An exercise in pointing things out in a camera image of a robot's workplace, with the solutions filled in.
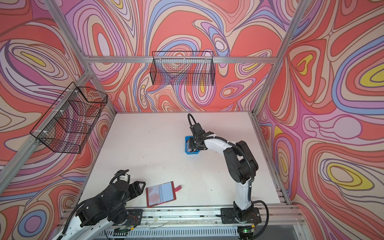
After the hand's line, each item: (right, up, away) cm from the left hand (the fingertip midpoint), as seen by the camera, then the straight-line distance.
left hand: (146, 185), depth 77 cm
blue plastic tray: (+22, +15, +18) cm, 32 cm away
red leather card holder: (+7, -6, +3) cm, 10 cm away
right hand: (+26, +17, +20) cm, 37 cm away
